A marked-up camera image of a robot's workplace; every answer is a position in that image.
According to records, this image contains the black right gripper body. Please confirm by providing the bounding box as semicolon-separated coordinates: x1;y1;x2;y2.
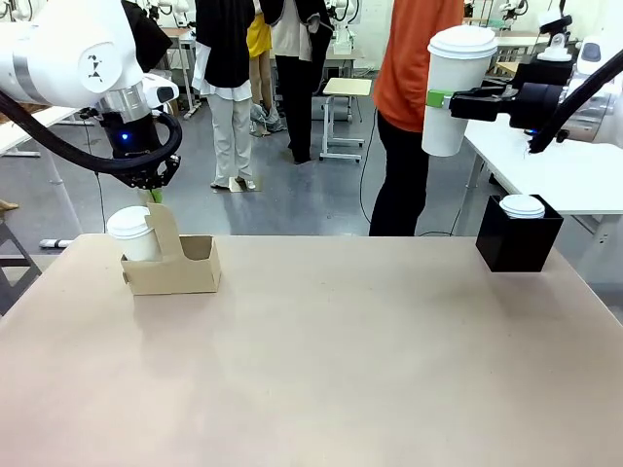
508;82;566;130

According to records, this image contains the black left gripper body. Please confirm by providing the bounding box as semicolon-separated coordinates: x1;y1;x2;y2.
100;109;169;174

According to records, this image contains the tall white lidded paper cup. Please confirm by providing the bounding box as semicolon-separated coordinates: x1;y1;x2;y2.
421;24;499;158

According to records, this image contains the brown cardboard cup carrier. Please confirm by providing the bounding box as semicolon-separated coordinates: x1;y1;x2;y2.
120;201;223;297

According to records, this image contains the background wooden table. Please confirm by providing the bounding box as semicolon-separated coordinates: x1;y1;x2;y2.
494;30;551;75

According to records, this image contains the white table with metal legs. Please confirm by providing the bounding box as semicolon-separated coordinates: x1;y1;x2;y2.
461;119;623;218

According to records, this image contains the person in orange shirt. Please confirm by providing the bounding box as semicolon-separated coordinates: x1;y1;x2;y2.
368;0;466;238

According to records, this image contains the background desk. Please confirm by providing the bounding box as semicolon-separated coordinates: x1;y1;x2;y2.
159;26;202;121

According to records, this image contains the person in black clothing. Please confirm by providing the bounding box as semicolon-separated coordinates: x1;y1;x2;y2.
121;0;174;75

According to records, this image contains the grey clothes pile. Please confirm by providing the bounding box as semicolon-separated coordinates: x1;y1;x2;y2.
249;100;289;138

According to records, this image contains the person in black top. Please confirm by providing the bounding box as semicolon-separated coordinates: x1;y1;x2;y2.
191;0;260;191

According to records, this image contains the background white robot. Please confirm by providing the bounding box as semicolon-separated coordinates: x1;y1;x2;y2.
140;0;197;26
326;0;362;55

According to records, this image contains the small beige-top side table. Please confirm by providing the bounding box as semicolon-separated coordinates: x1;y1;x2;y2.
318;77;374;163

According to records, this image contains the black open-top box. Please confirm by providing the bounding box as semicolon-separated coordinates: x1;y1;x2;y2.
475;194;565;273

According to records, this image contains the person in yellow dress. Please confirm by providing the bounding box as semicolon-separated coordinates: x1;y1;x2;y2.
246;12;275;114

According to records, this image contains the black metal stand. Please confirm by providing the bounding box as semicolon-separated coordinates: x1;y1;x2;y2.
0;222;44;318

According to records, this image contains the person in beige vest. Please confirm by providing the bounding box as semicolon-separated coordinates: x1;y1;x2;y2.
257;0;335;165

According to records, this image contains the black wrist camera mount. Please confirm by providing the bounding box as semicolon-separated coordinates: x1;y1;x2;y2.
513;58;580;90

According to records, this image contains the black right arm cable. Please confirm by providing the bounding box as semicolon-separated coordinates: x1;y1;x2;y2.
527;48;623;155

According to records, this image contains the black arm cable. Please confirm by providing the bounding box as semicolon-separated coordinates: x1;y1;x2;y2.
0;90;184;177
527;48;623;155

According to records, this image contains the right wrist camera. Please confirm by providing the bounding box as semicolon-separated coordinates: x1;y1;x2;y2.
535;14;575;62

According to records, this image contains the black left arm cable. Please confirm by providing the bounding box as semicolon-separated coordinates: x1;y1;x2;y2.
0;90;184;177

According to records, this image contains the black floor cable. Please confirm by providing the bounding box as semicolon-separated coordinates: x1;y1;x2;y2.
358;110;386;226

